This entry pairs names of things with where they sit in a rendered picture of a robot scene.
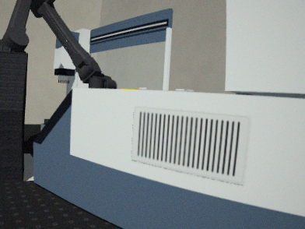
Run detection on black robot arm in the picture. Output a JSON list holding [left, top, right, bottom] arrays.
[[0, 0, 117, 89]]

